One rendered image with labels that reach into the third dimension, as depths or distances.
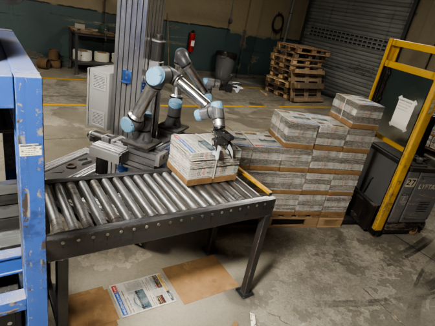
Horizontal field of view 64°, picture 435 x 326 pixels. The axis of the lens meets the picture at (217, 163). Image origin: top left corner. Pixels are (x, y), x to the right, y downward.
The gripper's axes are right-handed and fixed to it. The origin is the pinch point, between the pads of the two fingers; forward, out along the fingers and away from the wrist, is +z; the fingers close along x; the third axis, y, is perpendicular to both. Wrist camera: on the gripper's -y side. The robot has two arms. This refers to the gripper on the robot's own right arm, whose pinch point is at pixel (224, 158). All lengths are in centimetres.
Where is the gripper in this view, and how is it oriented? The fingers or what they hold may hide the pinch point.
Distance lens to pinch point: 212.2
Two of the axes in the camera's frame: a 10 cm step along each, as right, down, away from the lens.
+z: 1.2, 9.9, -0.3
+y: -5.4, 0.9, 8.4
